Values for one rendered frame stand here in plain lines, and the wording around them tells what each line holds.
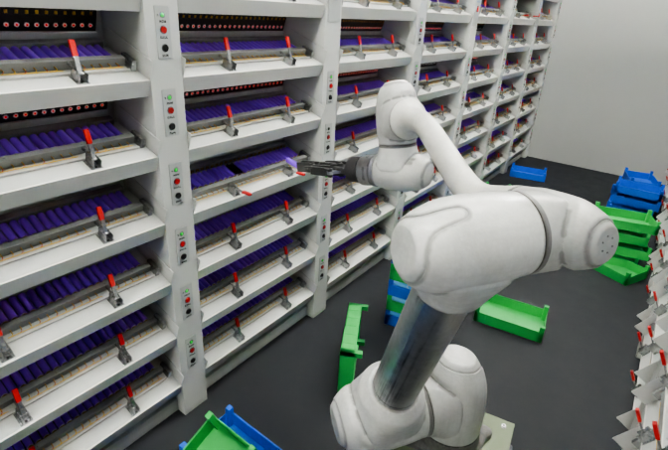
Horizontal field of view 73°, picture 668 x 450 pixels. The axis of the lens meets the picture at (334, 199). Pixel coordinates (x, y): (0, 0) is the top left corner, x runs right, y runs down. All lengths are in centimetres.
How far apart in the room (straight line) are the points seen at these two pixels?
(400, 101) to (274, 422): 116
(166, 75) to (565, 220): 98
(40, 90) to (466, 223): 89
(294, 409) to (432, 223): 126
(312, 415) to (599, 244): 127
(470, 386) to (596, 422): 92
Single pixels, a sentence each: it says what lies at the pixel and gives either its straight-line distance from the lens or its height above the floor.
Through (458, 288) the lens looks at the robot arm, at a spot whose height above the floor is 97.
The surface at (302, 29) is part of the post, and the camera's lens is 178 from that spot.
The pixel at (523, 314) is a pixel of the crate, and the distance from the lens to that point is 244.
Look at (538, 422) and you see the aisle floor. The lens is 194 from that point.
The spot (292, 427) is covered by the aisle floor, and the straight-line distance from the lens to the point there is 173.
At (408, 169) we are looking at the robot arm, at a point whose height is 95.
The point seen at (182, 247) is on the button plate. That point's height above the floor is 64.
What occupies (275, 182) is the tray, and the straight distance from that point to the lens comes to 164.
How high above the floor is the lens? 132
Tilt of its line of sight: 23 degrees down
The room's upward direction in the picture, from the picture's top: 3 degrees clockwise
